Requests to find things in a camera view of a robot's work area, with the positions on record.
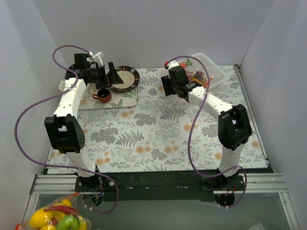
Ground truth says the white plastic basket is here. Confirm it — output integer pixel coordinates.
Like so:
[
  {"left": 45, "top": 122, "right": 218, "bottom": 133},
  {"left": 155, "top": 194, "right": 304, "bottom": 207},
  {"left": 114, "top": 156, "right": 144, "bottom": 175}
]
[{"left": 180, "top": 53, "right": 226, "bottom": 90}]

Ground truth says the fake orange carrot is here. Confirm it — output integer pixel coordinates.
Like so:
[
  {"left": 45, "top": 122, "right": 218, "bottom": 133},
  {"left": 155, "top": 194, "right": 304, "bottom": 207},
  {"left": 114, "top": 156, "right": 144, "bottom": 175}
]
[{"left": 180, "top": 62, "right": 187, "bottom": 69}]

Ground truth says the clear zip top bag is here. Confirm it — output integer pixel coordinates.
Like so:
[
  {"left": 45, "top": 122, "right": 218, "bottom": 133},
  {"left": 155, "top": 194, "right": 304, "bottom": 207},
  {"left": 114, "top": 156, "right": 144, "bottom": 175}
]
[{"left": 181, "top": 58, "right": 208, "bottom": 88}]

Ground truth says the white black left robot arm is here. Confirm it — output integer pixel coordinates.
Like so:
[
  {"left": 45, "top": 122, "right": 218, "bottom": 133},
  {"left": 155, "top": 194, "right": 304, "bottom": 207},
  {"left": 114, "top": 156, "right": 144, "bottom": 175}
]
[{"left": 44, "top": 52, "right": 123, "bottom": 192}]

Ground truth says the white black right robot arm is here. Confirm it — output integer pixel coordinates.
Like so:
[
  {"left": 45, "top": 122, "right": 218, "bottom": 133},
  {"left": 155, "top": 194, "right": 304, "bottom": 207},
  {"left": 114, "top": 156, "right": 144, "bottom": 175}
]
[{"left": 161, "top": 65, "right": 252, "bottom": 191}]

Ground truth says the bag of fake fruit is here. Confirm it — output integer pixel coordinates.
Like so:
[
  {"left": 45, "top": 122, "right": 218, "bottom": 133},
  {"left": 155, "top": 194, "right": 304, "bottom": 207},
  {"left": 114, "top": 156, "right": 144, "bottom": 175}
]
[{"left": 15, "top": 193, "right": 93, "bottom": 230}]

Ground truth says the dark striped rim plate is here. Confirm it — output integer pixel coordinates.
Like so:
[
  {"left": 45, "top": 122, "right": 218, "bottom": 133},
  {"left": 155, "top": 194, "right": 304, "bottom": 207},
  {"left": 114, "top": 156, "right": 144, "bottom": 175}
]
[{"left": 107, "top": 66, "right": 140, "bottom": 93}]

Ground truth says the brown ceramic cup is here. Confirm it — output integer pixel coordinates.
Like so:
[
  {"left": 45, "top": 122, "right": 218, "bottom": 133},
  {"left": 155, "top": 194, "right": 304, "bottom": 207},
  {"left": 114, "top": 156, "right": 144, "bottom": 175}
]
[{"left": 92, "top": 88, "right": 112, "bottom": 104}]

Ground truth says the floral serving tray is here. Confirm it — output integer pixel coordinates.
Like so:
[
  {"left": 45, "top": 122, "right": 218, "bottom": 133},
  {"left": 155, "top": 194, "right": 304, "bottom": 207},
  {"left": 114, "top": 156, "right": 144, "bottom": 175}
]
[{"left": 79, "top": 84, "right": 138, "bottom": 110}]

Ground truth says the pale yellow cup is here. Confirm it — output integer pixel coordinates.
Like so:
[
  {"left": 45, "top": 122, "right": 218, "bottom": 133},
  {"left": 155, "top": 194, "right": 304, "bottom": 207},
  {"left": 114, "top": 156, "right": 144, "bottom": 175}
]
[{"left": 58, "top": 81, "right": 67, "bottom": 92}]

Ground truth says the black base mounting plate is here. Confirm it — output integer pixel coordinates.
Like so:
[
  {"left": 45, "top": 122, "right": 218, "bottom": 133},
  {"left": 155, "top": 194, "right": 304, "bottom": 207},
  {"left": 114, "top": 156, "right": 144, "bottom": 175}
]
[{"left": 74, "top": 171, "right": 245, "bottom": 202}]

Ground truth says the clear plastic wrapper corner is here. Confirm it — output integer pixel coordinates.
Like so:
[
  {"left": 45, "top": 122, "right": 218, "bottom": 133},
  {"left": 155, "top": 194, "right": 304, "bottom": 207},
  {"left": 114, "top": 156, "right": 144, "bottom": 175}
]
[{"left": 248, "top": 223, "right": 266, "bottom": 230}]

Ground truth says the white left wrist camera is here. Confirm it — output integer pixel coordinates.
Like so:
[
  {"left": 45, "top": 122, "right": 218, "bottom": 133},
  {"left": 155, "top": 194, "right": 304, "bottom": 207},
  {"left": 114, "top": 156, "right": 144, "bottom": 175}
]
[{"left": 92, "top": 52, "right": 105, "bottom": 67}]

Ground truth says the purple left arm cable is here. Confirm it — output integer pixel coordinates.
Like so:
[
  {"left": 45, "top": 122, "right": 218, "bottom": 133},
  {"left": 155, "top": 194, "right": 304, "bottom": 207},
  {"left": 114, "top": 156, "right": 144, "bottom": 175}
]
[{"left": 14, "top": 45, "right": 120, "bottom": 214}]

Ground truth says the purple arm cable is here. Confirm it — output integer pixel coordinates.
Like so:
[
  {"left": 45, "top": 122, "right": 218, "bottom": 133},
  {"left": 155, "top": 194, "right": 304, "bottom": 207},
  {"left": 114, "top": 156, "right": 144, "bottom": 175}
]
[
  {"left": 14, "top": 45, "right": 120, "bottom": 214},
  {"left": 165, "top": 56, "right": 248, "bottom": 208}
]

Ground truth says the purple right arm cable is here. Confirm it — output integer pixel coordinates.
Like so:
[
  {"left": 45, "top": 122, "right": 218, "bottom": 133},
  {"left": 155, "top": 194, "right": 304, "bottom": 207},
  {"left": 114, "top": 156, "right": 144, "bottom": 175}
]
[{"left": 165, "top": 56, "right": 248, "bottom": 208}]

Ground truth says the aluminium frame rail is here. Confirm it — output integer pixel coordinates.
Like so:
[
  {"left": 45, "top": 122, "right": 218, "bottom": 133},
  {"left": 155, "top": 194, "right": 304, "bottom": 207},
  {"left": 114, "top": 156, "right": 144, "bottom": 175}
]
[{"left": 31, "top": 173, "right": 288, "bottom": 194}]

